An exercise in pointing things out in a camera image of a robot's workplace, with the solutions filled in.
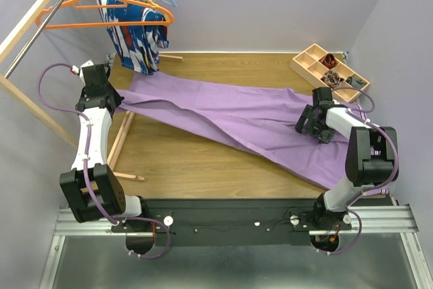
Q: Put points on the purple trousers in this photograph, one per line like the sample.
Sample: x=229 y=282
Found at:
x=196 y=139

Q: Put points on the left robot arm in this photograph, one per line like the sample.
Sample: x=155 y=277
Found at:
x=91 y=182

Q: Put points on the patterned rolled item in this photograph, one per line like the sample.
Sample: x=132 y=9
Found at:
x=332 y=79

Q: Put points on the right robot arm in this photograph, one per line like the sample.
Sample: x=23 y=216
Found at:
x=372 y=160

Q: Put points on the black mounting base plate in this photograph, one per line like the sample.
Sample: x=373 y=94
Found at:
x=231 y=222

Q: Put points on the red black rolled item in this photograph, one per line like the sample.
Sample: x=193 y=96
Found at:
x=329 y=61

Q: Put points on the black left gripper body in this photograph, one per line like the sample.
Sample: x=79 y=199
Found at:
x=110 y=90

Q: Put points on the grey rolled item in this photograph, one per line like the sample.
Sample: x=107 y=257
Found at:
x=356 y=82

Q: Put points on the blue white patterned garment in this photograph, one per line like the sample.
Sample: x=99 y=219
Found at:
x=138 y=47

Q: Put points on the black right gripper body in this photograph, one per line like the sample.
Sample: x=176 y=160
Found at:
x=321 y=132

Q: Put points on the metal hanging rod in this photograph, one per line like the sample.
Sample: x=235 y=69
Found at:
x=21 y=28

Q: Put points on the wooden compartment tray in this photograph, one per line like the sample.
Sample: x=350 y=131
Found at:
x=321 y=68

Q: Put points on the orange plastic hanger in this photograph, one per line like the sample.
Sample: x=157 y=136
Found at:
x=114 y=13

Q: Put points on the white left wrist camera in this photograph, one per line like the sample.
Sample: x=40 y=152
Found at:
x=88 y=63

